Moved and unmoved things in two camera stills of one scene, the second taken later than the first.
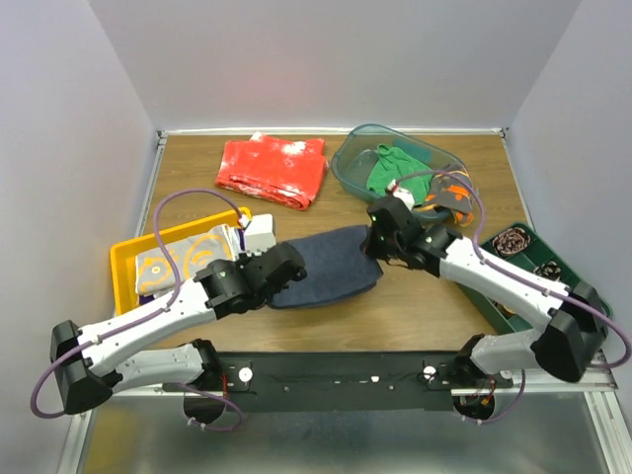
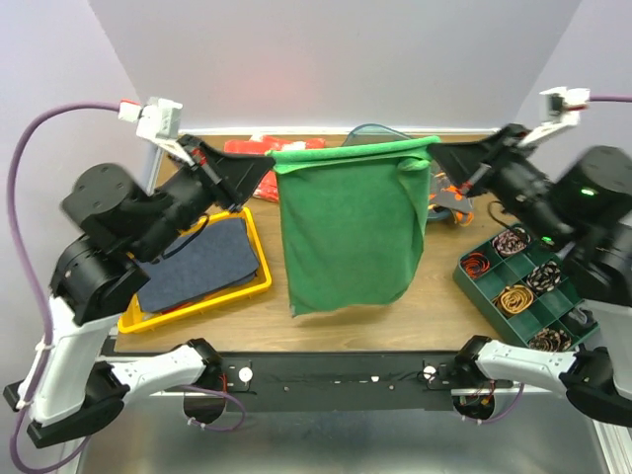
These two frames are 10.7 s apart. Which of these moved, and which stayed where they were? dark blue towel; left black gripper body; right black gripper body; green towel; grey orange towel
Moved: right black gripper body; left black gripper body; green towel; dark blue towel
Stayed: grey orange towel
